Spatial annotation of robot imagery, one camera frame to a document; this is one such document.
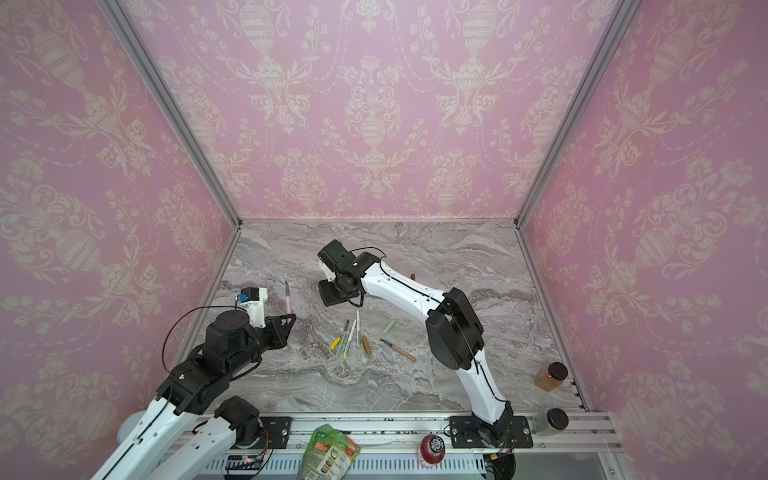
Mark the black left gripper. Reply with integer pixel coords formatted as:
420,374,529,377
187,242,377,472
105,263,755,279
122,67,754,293
226,312,299,378

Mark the white green pen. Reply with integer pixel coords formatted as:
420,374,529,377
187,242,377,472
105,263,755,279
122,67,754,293
355,309,362,349

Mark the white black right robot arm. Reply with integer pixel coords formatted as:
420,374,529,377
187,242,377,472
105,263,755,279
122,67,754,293
318,250,514,447

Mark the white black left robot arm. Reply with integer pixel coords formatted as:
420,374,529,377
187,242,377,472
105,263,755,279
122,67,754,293
94,307,297,479

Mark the white pen yellow tip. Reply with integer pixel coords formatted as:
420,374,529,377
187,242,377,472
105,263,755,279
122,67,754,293
342,320,358,360

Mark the pale green pen cap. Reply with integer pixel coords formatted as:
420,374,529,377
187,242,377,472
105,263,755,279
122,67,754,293
382,320,396,335

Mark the orange pen cap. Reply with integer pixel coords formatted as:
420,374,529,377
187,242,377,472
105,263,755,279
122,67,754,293
361,336,372,356

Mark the pale green pen dark tip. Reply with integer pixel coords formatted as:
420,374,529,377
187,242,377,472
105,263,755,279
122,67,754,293
334,320,351,357

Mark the green snack bag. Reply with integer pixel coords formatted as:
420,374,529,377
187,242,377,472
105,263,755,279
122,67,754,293
296,424,360,480

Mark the red emergency stop button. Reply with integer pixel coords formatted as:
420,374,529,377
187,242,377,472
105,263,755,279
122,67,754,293
417,434,446,468

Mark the amber jar black lid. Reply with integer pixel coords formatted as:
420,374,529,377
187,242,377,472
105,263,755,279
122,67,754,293
534,362,569,392

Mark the clear jar black lid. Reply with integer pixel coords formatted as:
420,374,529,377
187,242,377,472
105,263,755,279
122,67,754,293
532,408,570,436

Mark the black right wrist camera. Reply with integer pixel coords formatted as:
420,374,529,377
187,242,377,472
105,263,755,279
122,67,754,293
318,240,356,274

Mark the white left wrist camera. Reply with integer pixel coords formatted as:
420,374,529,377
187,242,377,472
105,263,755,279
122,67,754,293
237,287,268,329

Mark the black left camera cable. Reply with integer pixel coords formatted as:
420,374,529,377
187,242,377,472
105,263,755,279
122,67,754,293
161,305,247,376

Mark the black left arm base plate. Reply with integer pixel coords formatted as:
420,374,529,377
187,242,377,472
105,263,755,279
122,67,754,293
236,416,292,452

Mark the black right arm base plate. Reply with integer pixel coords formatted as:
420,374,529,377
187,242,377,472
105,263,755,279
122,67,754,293
446,416,534,450

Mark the aluminium left corner post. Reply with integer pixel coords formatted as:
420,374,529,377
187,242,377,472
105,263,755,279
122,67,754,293
96,0,242,230

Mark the aluminium corner post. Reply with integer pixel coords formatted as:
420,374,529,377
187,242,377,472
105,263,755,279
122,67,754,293
515,0,641,231
96,0,242,230

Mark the aluminium front rail frame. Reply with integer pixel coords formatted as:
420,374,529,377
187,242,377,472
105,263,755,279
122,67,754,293
201,411,632,479

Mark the aluminium right corner post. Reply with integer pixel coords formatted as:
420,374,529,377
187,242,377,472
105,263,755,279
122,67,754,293
515,0,641,231

